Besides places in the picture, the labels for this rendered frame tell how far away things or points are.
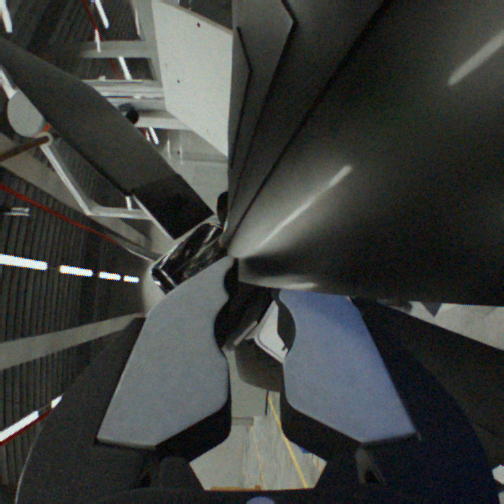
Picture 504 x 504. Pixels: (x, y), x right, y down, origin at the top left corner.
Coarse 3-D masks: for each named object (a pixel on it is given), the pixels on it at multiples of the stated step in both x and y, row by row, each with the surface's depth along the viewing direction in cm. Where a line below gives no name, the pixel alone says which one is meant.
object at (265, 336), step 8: (344, 296) 26; (272, 304) 29; (272, 312) 29; (264, 320) 29; (272, 320) 29; (264, 328) 29; (272, 328) 29; (256, 336) 29; (264, 336) 29; (272, 336) 29; (264, 344) 29; (272, 344) 29; (280, 344) 28; (272, 352) 29; (280, 352) 28; (280, 360) 28
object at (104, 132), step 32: (32, 64) 26; (32, 96) 22; (64, 96) 28; (96, 96) 36; (64, 128) 24; (96, 128) 30; (128, 128) 36; (96, 160) 26; (128, 160) 31; (160, 160) 36; (128, 192) 28
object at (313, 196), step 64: (256, 0) 6; (320, 0) 4; (384, 0) 3; (448, 0) 2; (256, 64) 7; (320, 64) 5; (384, 64) 4; (448, 64) 3; (256, 128) 8; (320, 128) 5; (384, 128) 4; (448, 128) 3; (256, 192) 10; (320, 192) 6; (384, 192) 4; (448, 192) 3; (256, 256) 11; (320, 256) 7; (384, 256) 5; (448, 256) 4
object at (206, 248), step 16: (224, 192) 32; (224, 208) 34; (208, 224) 30; (224, 224) 32; (192, 240) 29; (208, 240) 28; (176, 256) 28; (192, 256) 27; (208, 256) 27; (160, 272) 27; (176, 272) 26; (192, 272) 26; (160, 288) 33; (240, 288) 27; (256, 288) 27; (240, 304) 27; (256, 304) 28; (240, 320) 27; (256, 320) 29
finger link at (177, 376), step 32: (192, 288) 10; (224, 288) 10; (160, 320) 8; (192, 320) 8; (224, 320) 9; (160, 352) 7; (192, 352) 7; (128, 384) 6; (160, 384) 6; (192, 384) 7; (224, 384) 7; (128, 416) 6; (160, 416) 6; (192, 416) 6; (224, 416) 6; (160, 448) 5; (192, 448) 6
